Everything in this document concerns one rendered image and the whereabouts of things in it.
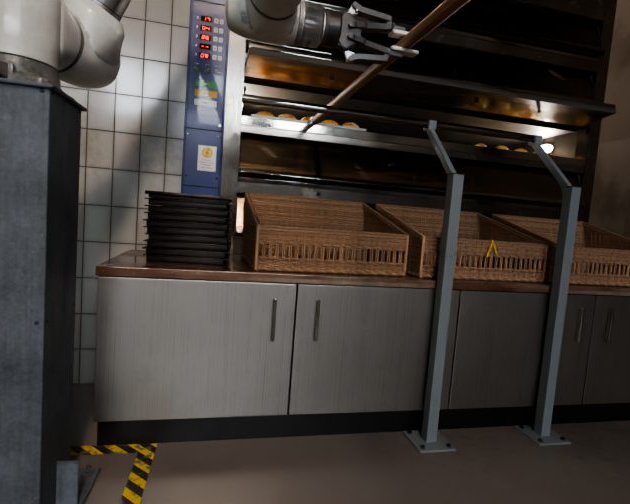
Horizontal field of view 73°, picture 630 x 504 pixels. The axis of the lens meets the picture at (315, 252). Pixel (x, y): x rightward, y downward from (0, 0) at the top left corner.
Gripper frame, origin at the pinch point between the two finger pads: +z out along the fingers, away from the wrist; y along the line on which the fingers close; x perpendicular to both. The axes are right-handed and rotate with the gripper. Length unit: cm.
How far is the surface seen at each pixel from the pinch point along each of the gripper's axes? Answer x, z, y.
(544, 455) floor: -21, 77, 119
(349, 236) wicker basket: -42, 5, 48
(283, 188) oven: -92, -11, 31
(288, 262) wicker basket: -42, -16, 58
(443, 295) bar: -32, 37, 66
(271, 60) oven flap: -80, -22, -19
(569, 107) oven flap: -77, 122, -19
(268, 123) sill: -92, -20, 4
